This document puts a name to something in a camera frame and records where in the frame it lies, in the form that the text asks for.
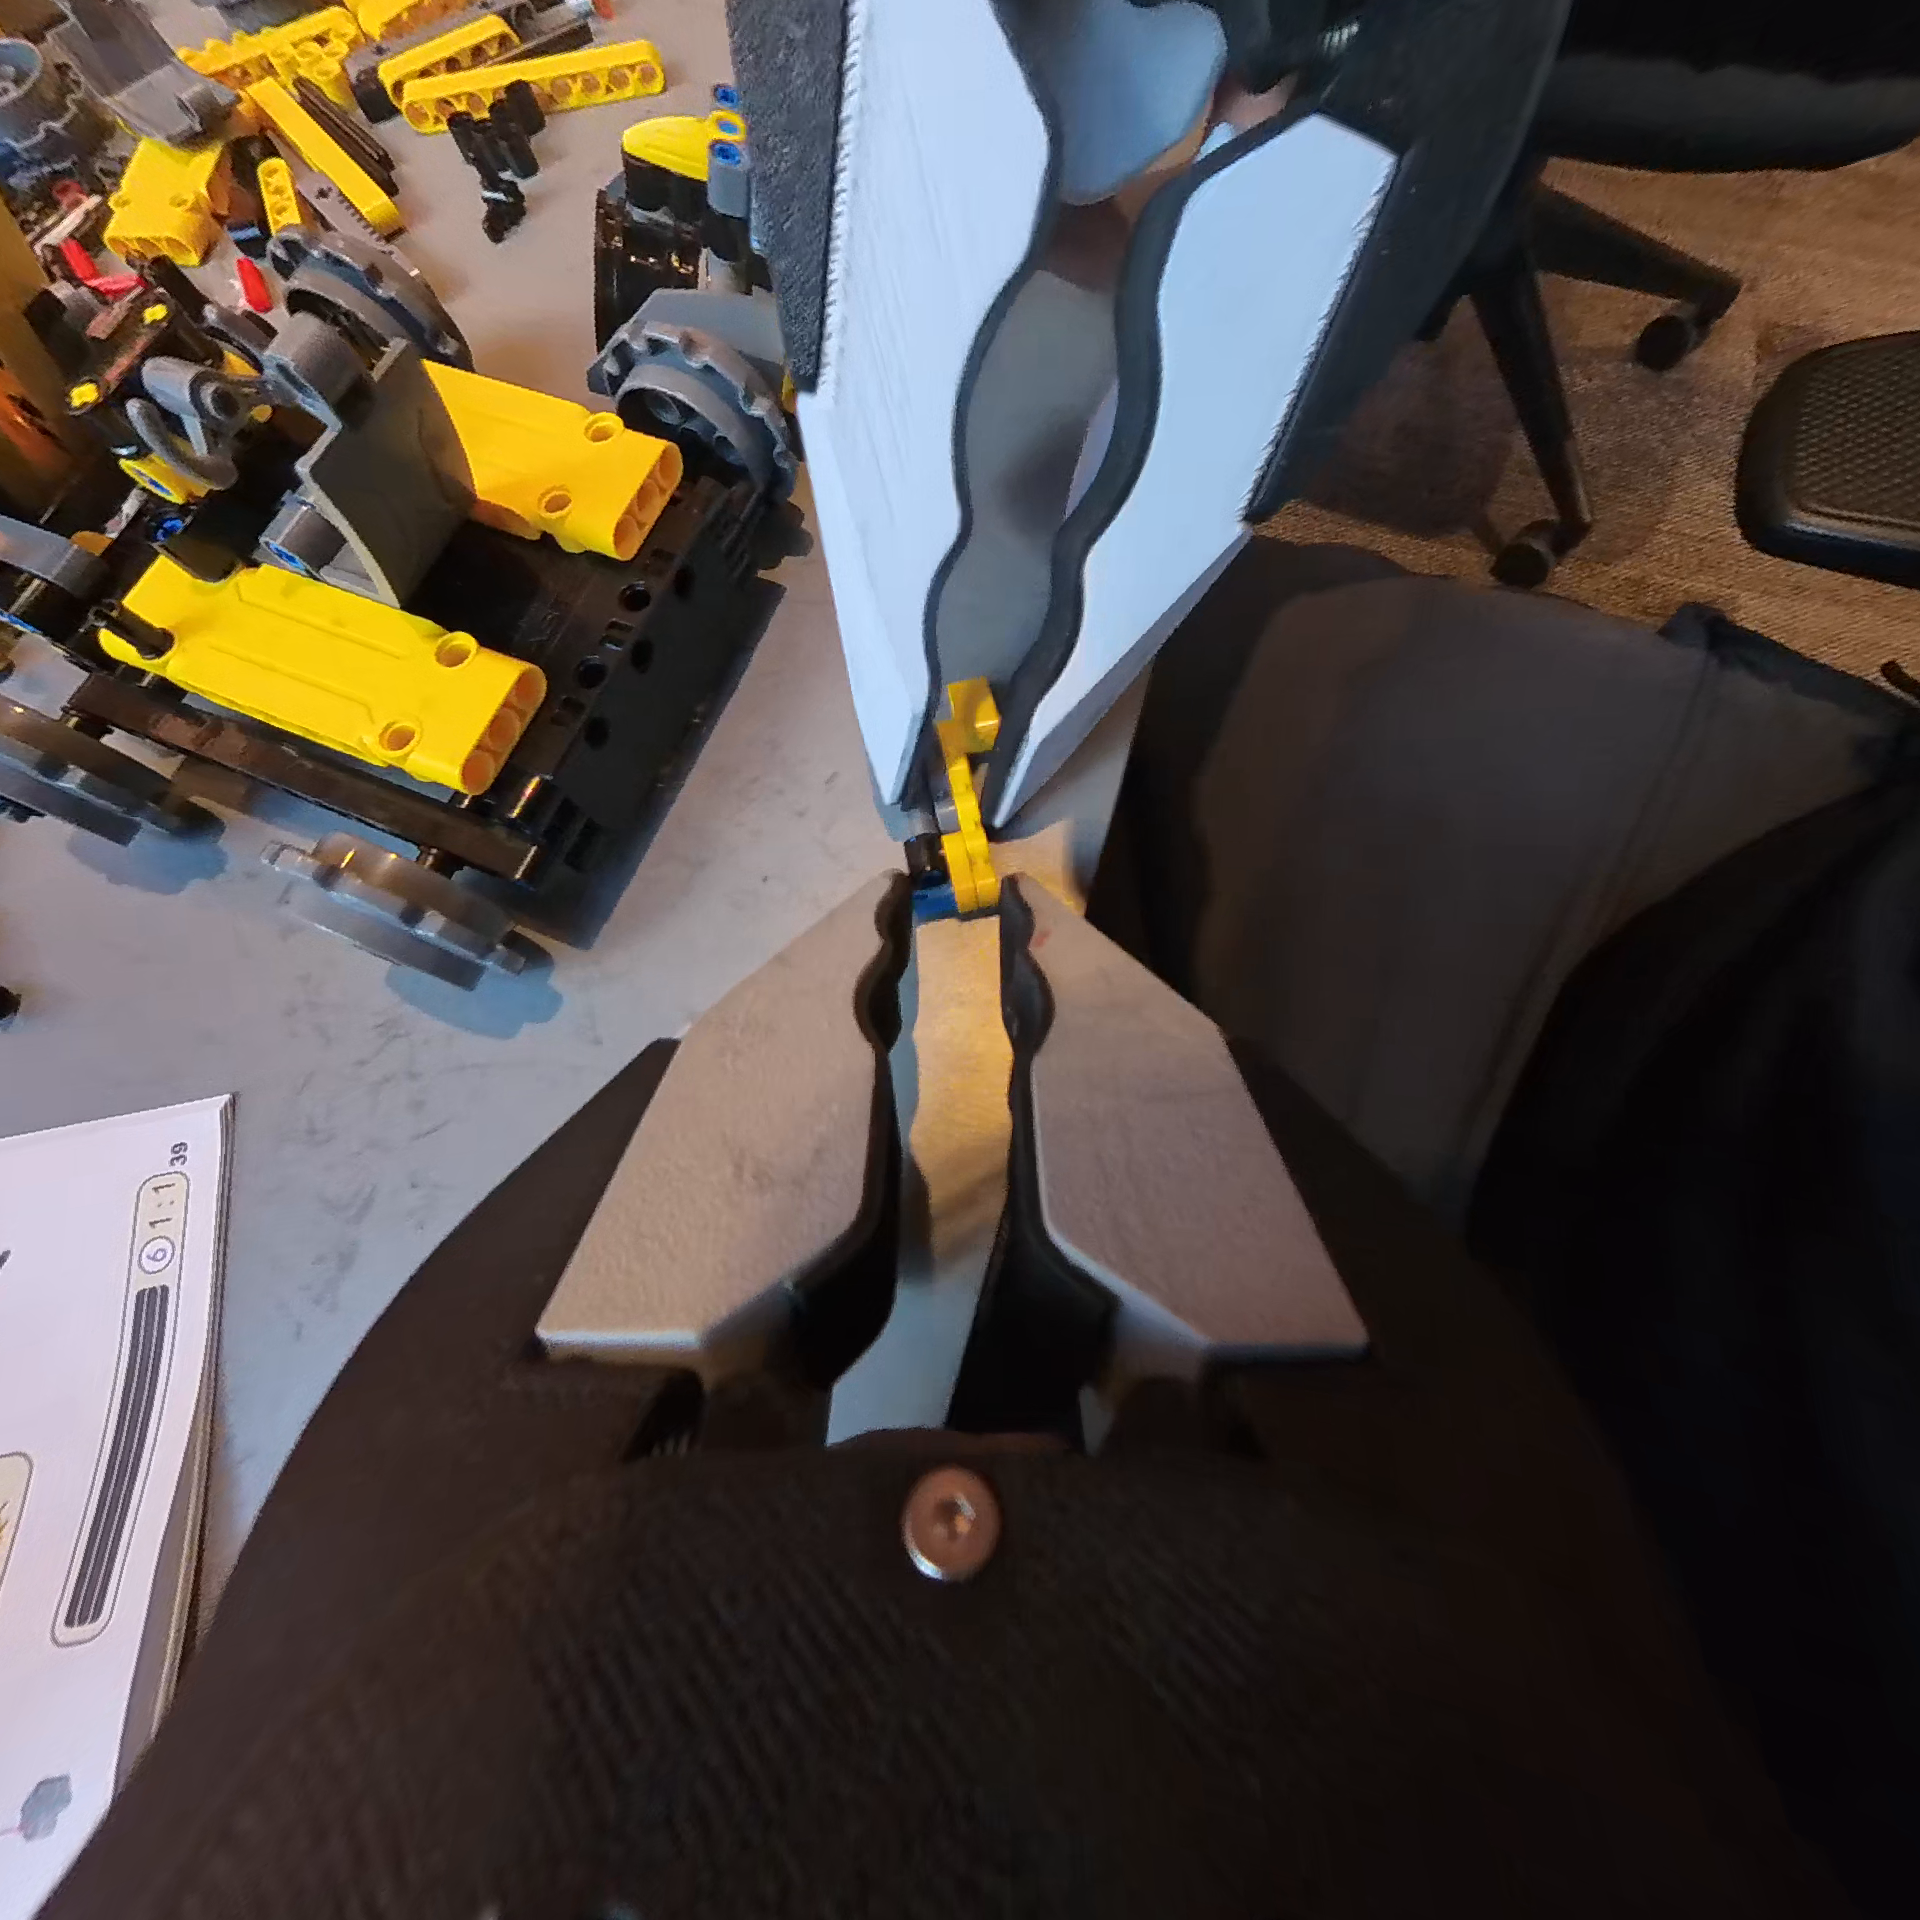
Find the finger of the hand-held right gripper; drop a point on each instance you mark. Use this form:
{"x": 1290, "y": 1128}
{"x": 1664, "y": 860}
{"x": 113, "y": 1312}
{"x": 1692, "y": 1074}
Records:
{"x": 933, "y": 302}
{"x": 1263, "y": 332}

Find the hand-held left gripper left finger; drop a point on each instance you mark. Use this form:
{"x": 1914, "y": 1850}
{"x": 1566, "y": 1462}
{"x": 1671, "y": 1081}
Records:
{"x": 720, "y": 1186}

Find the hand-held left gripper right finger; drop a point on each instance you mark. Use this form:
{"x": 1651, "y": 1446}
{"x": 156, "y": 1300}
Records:
{"x": 1169, "y": 1186}

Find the small yellow brick connector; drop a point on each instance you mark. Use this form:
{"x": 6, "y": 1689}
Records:
{"x": 972, "y": 867}

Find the yellow beaded axle assembly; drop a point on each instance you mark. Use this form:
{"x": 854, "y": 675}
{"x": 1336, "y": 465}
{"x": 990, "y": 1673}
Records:
{"x": 974, "y": 718}

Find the instruction booklet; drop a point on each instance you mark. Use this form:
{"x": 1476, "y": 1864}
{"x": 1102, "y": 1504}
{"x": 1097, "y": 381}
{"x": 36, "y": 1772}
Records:
{"x": 89, "y": 1349}

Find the grey desk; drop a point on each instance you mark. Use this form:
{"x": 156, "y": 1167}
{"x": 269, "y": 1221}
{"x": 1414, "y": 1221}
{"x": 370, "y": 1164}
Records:
{"x": 453, "y": 1051}

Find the black office chair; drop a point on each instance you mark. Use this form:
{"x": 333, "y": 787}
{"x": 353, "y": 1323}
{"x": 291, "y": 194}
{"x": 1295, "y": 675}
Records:
{"x": 1523, "y": 344}

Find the pile of yellow brick beams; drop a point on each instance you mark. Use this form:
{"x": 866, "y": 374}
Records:
{"x": 493, "y": 84}

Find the person's grey trouser leg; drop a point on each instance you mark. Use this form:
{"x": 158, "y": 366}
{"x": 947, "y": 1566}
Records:
{"x": 1424, "y": 782}

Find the black mesh armrest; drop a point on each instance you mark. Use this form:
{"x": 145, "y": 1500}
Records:
{"x": 1847, "y": 436}

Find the yellow black brick vehicle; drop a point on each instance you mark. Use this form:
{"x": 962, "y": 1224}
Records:
{"x": 331, "y": 644}

